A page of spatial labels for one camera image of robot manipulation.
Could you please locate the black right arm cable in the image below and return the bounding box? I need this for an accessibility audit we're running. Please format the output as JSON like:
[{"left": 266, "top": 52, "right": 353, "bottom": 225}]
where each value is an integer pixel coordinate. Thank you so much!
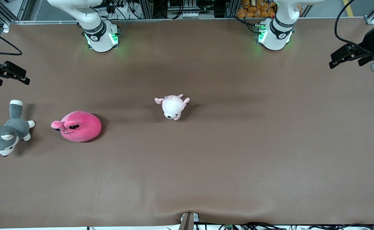
[{"left": 0, "top": 24, "right": 23, "bottom": 57}]

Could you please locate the black cable bundle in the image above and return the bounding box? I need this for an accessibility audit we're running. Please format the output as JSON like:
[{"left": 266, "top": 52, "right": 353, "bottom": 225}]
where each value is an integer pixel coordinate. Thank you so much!
[{"left": 203, "top": 222, "right": 374, "bottom": 230}]

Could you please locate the pale pink plush puppy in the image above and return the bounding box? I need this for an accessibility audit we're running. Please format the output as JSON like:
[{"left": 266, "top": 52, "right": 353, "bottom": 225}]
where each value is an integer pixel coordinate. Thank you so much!
[{"left": 155, "top": 94, "right": 190, "bottom": 121}]

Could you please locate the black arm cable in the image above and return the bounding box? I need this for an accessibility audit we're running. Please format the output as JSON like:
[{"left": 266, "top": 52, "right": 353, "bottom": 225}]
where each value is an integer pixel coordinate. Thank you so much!
[
  {"left": 0, "top": 24, "right": 23, "bottom": 57},
  {"left": 333, "top": 0, "right": 371, "bottom": 53}
]

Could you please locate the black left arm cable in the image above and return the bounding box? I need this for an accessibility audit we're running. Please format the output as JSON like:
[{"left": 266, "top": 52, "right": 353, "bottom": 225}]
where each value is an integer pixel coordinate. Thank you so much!
[{"left": 333, "top": 0, "right": 371, "bottom": 53}]

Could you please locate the grey white husky plush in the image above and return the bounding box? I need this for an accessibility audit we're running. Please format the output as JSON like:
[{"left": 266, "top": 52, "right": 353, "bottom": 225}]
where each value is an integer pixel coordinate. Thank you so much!
[{"left": 0, "top": 100, "right": 36, "bottom": 157}]

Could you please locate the round hot pink plush toy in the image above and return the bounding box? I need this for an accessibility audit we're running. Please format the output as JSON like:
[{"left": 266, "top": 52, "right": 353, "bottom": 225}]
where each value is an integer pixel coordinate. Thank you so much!
[{"left": 51, "top": 111, "right": 102, "bottom": 142}]

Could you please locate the orange snack bags pile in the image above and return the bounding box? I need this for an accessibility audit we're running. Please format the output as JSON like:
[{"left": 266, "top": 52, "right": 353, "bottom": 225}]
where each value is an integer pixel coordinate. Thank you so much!
[{"left": 237, "top": 0, "right": 277, "bottom": 18}]

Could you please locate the aluminium table edge rail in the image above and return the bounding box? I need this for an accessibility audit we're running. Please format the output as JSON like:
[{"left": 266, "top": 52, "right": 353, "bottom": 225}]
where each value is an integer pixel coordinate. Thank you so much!
[{"left": 11, "top": 18, "right": 261, "bottom": 25}]

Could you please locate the white power strip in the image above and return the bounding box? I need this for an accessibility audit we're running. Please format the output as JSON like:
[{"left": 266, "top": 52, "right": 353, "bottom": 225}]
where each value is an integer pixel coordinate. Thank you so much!
[{"left": 179, "top": 11, "right": 207, "bottom": 19}]

